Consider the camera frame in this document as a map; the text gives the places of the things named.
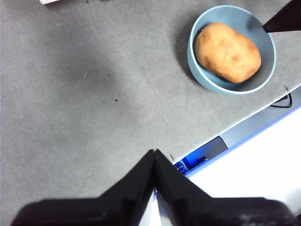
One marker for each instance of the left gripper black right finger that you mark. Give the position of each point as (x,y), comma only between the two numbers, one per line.
(223,212)

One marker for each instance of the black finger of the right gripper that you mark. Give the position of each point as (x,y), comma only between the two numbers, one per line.
(287,18)

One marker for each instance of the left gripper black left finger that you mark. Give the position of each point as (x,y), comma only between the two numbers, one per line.
(94,212)

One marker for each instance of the blue bowl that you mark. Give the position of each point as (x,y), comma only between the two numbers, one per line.
(265,70)

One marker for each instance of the brown potato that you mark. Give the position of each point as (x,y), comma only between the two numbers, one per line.
(228,51)

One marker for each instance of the blue metal table frame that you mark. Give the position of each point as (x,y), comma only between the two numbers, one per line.
(200,150)

